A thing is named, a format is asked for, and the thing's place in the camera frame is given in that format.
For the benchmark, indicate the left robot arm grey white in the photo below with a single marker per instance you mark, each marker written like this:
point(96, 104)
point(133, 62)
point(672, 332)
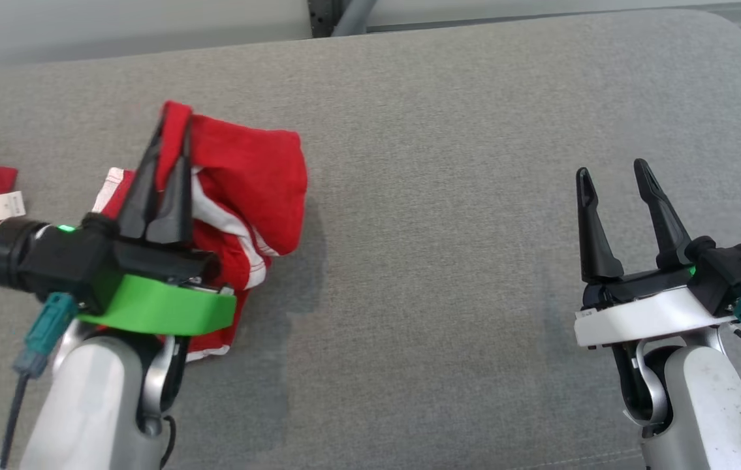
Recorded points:
point(93, 405)

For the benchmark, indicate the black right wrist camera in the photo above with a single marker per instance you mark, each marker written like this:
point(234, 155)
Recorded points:
point(736, 271)

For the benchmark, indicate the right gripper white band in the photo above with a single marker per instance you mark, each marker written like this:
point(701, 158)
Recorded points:
point(644, 313)

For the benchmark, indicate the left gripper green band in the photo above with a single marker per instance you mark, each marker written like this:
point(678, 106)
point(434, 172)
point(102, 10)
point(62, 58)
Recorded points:
point(161, 310)

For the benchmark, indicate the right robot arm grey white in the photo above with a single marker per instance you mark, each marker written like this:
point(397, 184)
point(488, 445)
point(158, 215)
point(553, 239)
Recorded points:
point(709, 411)

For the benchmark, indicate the black metal bracket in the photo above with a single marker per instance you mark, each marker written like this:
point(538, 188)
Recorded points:
point(321, 16)

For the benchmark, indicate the grey metal pole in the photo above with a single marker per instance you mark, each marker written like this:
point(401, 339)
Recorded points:
point(354, 14)

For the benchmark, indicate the red shorts white stripes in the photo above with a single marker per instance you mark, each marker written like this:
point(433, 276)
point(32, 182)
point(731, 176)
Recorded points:
point(252, 176)

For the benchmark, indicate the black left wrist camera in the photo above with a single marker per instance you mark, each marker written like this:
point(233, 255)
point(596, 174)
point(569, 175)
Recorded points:
point(50, 261)

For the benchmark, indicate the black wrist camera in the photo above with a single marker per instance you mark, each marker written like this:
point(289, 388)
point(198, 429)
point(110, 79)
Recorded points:
point(50, 261)
point(736, 271)

